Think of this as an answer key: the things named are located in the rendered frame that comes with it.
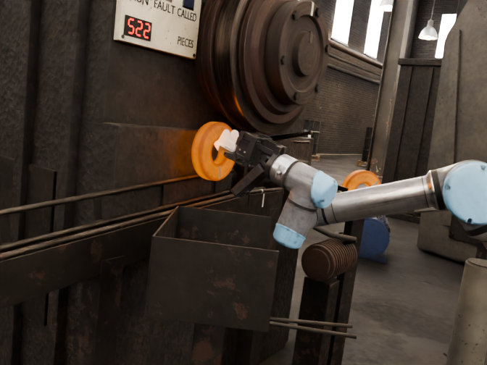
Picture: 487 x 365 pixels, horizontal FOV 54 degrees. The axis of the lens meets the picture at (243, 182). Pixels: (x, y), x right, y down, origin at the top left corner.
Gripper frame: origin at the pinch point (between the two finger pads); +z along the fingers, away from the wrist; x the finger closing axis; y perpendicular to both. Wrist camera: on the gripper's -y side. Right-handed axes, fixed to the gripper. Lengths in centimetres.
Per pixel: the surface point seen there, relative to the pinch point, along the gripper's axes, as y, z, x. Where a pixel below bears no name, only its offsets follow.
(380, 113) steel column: -36, 277, -870
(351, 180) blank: -7, -16, -61
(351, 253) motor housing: -29, -28, -57
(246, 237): -10.5, -27.8, 16.2
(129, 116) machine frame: 2.0, 12.5, 20.2
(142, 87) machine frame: 9.1, 14.4, 16.7
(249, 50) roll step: 25.5, 1.2, -3.0
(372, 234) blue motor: -70, 12, -218
